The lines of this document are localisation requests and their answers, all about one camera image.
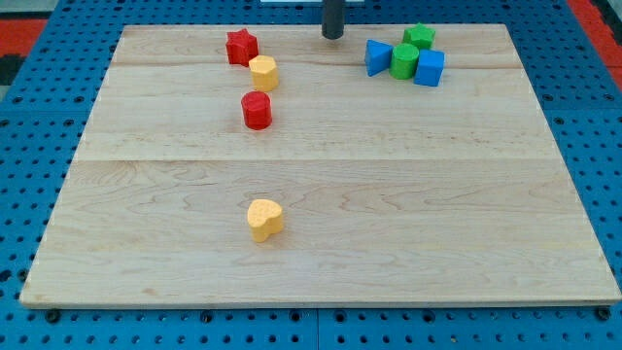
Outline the blue cube block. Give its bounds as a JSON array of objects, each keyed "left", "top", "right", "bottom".
[{"left": 413, "top": 50, "right": 445, "bottom": 87}]

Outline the yellow heart block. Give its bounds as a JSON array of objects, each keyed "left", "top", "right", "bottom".
[{"left": 247, "top": 199, "right": 284, "bottom": 243}]

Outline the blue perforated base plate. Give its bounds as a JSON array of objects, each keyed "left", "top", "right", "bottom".
[{"left": 1, "top": 0, "right": 621, "bottom": 349}]

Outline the red star block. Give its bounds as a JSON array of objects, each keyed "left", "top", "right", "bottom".
[{"left": 225, "top": 28, "right": 259, "bottom": 67}]

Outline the wooden board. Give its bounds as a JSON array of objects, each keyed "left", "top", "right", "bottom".
[{"left": 20, "top": 24, "right": 621, "bottom": 309}]

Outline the green star block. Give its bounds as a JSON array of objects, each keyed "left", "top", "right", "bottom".
[{"left": 402, "top": 23, "right": 436, "bottom": 50}]

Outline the red cylinder block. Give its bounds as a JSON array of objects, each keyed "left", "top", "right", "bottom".
[{"left": 241, "top": 90, "right": 272, "bottom": 130}]

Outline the blue triangle block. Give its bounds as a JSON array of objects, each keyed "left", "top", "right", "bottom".
[{"left": 364, "top": 40, "right": 394, "bottom": 77}]

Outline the green cylinder block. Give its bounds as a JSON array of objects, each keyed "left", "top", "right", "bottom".
[{"left": 390, "top": 43, "right": 419, "bottom": 80}]

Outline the yellow hexagon block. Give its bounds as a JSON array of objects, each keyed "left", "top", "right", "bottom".
[{"left": 249, "top": 55, "right": 279, "bottom": 92}]

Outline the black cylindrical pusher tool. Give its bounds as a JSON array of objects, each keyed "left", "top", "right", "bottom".
[{"left": 322, "top": 0, "right": 345, "bottom": 40}]

